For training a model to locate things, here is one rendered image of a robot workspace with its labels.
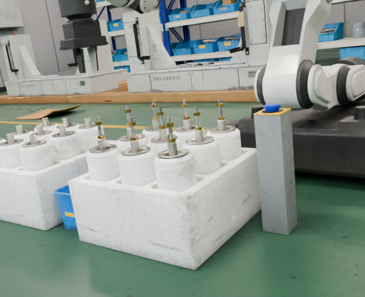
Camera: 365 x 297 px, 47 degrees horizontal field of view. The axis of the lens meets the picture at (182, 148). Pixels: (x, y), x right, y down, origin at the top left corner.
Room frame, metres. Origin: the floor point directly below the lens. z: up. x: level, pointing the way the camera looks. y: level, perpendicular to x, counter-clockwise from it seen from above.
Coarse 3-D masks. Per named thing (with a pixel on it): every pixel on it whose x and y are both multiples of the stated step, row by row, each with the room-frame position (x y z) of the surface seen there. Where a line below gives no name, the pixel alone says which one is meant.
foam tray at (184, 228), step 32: (224, 160) 1.09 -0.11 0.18; (256, 160) 1.13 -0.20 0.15; (96, 192) 1.02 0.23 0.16; (128, 192) 0.95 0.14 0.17; (160, 192) 0.90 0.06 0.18; (192, 192) 0.88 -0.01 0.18; (224, 192) 0.98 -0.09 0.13; (256, 192) 1.12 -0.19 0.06; (96, 224) 1.03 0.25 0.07; (128, 224) 0.96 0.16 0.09; (160, 224) 0.90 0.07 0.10; (192, 224) 0.86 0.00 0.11; (224, 224) 0.97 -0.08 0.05; (160, 256) 0.91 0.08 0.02; (192, 256) 0.85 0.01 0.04
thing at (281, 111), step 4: (280, 108) 1.02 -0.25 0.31; (284, 108) 1.02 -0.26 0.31; (288, 108) 1.01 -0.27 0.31; (260, 112) 1.01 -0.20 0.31; (264, 112) 1.00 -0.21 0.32; (268, 112) 0.99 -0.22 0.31; (272, 112) 0.99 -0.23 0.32; (276, 112) 0.98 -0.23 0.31; (280, 112) 0.98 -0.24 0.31; (284, 112) 0.98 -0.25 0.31
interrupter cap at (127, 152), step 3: (141, 147) 1.05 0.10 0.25; (144, 147) 1.04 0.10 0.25; (147, 147) 1.04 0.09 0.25; (123, 150) 1.04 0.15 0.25; (126, 150) 1.04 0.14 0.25; (129, 150) 1.04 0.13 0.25; (141, 150) 1.03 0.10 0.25; (144, 150) 1.01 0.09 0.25; (147, 150) 1.01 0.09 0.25; (123, 153) 1.01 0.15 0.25; (126, 153) 1.01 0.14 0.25; (129, 153) 1.00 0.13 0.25; (132, 153) 1.00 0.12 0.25; (135, 153) 1.00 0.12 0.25; (138, 153) 0.99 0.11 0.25; (141, 153) 0.99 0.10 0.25
